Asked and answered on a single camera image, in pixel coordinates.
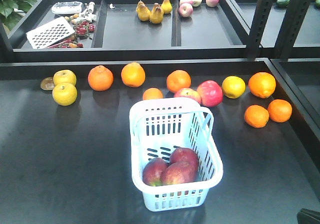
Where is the light blue plastic basket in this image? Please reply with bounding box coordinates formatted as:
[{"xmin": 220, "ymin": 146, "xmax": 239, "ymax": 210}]
[{"xmin": 129, "ymin": 97, "xmax": 223, "ymax": 212}]

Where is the dark red apple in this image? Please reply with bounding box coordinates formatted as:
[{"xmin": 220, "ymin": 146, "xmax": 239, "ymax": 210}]
[
  {"xmin": 160, "ymin": 161, "xmax": 197, "ymax": 185},
  {"xmin": 169, "ymin": 147, "xmax": 199, "ymax": 172},
  {"xmin": 142, "ymin": 158, "xmax": 169, "ymax": 187}
]

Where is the pink red apple left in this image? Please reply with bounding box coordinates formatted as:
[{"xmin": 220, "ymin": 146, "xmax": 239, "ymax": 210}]
[{"xmin": 174, "ymin": 88, "xmax": 201, "ymax": 104}]

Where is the pink red apple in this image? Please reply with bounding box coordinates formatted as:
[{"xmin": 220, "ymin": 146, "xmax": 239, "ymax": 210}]
[
  {"xmin": 196, "ymin": 80, "xmax": 223, "ymax": 107},
  {"xmin": 174, "ymin": 88, "xmax": 201, "ymax": 104}
]

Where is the pink red apple right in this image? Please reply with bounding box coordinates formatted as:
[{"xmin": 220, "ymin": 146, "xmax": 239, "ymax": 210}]
[{"xmin": 196, "ymin": 80, "xmax": 223, "ymax": 107}]

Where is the yellow orange citrus fruit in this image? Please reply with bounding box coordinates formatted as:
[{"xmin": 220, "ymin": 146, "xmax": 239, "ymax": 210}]
[{"xmin": 222, "ymin": 76, "xmax": 246, "ymax": 99}]

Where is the small orange lower left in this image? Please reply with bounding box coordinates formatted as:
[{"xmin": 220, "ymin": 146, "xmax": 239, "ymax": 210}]
[{"xmin": 244, "ymin": 105, "xmax": 269, "ymax": 128}]

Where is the small orange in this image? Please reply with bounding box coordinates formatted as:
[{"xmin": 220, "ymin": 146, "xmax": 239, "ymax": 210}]
[
  {"xmin": 244, "ymin": 105, "xmax": 269, "ymax": 128},
  {"xmin": 267, "ymin": 99, "xmax": 293, "ymax": 123}
]

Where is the large orange right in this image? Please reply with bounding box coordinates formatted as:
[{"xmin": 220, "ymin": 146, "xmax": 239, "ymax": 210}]
[{"xmin": 248, "ymin": 72, "xmax": 276, "ymax": 99}]

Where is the small orange lower right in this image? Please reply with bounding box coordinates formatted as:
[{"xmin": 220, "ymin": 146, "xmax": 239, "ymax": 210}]
[{"xmin": 267, "ymin": 99, "xmax": 293, "ymax": 123}]

